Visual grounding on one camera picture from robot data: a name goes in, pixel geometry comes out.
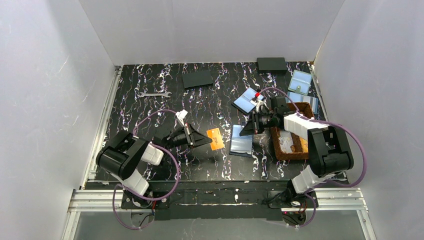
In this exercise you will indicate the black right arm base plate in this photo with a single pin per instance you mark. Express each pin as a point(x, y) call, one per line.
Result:
point(276, 199)

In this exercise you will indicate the dark blue card holder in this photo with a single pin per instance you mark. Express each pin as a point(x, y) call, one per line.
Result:
point(240, 145)

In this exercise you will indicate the black flat box centre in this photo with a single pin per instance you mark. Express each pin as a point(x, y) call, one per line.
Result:
point(197, 79)

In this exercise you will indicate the black box at back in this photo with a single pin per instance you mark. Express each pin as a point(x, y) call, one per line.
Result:
point(271, 64)

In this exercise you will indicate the yellow cards in basket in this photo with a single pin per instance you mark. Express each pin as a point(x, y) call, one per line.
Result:
point(304, 145)

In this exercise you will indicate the woven brown basket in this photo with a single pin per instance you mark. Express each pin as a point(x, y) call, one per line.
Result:
point(280, 156)

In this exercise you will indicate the orange credit card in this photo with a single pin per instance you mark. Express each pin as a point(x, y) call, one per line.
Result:
point(217, 139)

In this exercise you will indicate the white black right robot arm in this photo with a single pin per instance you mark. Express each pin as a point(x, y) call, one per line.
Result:
point(329, 152)

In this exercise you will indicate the white cards in basket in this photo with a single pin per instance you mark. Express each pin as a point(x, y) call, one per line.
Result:
point(286, 143)

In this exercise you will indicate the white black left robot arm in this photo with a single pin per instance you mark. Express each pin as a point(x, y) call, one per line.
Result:
point(122, 154)

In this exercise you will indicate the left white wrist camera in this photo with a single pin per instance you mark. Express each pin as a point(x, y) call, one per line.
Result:
point(180, 117)

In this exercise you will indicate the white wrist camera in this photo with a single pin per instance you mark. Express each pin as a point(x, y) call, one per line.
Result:
point(257, 101)
point(180, 117)

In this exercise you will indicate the open blue card holder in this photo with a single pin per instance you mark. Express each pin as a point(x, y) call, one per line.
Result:
point(247, 101)

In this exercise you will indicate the blue striped card holder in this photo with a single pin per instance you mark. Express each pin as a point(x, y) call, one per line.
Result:
point(299, 98)

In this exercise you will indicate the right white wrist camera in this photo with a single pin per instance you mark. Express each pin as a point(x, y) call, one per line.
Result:
point(257, 101)

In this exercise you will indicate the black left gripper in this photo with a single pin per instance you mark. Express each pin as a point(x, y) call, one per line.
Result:
point(192, 136)

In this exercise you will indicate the light blue snap card holder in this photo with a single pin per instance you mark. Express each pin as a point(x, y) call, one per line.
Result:
point(300, 82)

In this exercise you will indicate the silver open-end wrench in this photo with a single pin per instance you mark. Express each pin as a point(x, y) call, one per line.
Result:
point(164, 94)

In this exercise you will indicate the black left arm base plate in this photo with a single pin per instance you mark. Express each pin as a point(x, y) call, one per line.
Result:
point(131, 202)

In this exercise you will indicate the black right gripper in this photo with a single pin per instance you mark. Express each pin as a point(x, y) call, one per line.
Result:
point(256, 122)

